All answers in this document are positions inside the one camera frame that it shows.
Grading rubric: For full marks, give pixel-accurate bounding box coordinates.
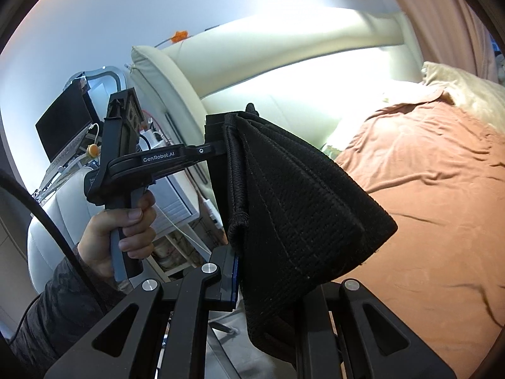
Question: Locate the black knit shirt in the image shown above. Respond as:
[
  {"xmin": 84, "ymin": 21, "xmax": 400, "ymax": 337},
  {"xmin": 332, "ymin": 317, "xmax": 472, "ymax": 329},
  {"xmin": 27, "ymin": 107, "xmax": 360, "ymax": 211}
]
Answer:
[{"xmin": 205, "ymin": 109, "xmax": 397, "ymax": 363}]

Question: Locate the dark sleeved left forearm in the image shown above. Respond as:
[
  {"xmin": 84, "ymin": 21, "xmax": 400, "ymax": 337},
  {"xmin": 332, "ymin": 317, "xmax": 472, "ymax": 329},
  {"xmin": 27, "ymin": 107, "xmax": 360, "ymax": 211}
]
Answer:
[{"xmin": 1, "ymin": 256, "xmax": 125, "ymax": 378}]

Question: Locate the person's left hand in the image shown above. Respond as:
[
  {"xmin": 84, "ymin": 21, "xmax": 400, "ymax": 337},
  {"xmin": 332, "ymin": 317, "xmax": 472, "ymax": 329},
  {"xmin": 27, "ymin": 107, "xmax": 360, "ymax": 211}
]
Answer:
[{"xmin": 76, "ymin": 189, "xmax": 158, "ymax": 279}]

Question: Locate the white bedside cabinet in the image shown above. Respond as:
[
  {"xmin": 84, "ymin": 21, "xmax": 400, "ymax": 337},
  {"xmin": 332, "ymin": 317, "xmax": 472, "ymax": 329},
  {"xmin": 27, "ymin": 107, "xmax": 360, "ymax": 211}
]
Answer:
[{"xmin": 149, "ymin": 171, "xmax": 200, "ymax": 238}]

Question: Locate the cream padded headboard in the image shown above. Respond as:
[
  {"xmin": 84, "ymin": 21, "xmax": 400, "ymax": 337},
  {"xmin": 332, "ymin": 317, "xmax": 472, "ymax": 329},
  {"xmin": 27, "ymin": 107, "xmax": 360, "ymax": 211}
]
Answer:
[{"xmin": 130, "ymin": 7, "xmax": 423, "ymax": 147}]

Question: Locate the brown bed sheet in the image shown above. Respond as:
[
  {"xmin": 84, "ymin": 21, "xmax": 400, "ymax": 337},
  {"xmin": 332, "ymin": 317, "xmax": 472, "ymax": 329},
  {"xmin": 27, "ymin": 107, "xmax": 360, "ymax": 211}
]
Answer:
[{"xmin": 337, "ymin": 101, "xmax": 504, "ymax": 378}]

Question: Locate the pink left curtain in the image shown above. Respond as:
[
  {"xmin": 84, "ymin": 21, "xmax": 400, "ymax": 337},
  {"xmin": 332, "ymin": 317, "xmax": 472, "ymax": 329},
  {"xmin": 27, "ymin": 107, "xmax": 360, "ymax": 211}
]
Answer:
[{"xmin": 396, "ymin": 0, "xmax": 498, "ymax": 83}]

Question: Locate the cream blanket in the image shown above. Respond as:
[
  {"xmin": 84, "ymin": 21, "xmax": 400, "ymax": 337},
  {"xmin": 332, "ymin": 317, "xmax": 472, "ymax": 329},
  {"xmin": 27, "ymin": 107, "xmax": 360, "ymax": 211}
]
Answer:
[{"xmin": 421, "ymin": 62, "xmax": 504, "ymax": 134}]

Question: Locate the black thick cable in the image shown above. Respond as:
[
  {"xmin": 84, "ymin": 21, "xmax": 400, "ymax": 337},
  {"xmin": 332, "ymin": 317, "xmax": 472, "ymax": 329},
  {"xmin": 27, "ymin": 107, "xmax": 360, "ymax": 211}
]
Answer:
[{"xmin": 0, "ymin": 168, "xmax": 119, "ymax": 305}]

